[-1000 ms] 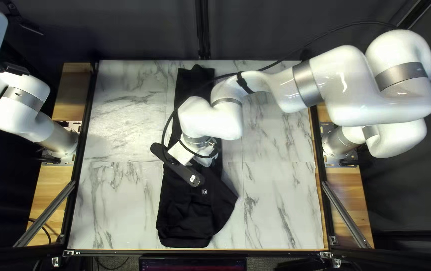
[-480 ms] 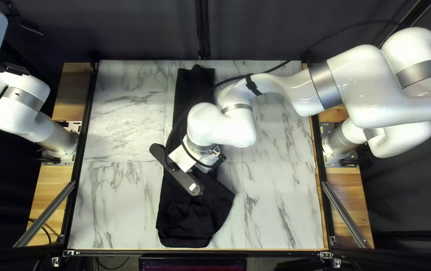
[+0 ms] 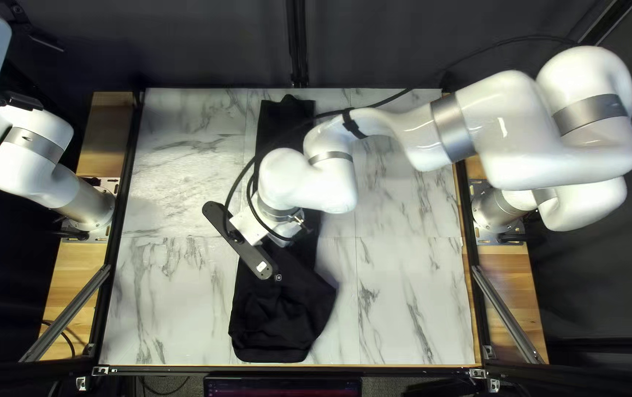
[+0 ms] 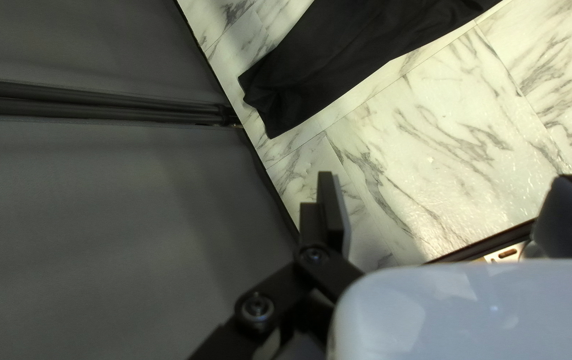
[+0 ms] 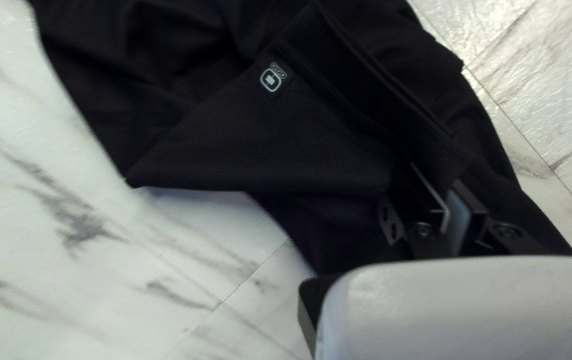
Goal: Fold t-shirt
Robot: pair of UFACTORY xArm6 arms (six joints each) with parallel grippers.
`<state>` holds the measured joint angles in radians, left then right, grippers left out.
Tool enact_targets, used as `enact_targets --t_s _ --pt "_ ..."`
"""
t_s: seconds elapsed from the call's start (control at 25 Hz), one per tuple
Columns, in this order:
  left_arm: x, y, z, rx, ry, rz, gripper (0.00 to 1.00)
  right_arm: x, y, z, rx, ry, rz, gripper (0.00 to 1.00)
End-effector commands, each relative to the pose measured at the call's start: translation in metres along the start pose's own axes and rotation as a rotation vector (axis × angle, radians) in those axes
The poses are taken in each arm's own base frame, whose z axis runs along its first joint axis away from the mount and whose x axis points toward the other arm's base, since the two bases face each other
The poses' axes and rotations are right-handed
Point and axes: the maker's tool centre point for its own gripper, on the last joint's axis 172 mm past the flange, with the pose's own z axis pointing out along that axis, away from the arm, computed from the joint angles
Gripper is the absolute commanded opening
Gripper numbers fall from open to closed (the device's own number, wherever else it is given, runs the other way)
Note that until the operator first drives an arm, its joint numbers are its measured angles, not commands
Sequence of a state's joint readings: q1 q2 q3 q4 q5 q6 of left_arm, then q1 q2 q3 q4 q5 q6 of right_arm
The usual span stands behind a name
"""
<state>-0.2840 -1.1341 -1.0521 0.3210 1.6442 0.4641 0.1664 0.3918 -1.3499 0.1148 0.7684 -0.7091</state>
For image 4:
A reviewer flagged black t-shirt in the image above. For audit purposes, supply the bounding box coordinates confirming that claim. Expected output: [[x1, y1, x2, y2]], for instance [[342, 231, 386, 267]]
[[237, 0, 504, 140]]

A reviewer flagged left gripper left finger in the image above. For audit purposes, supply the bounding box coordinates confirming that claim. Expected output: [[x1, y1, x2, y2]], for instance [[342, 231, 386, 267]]
[[188, 171, 365, 360]]

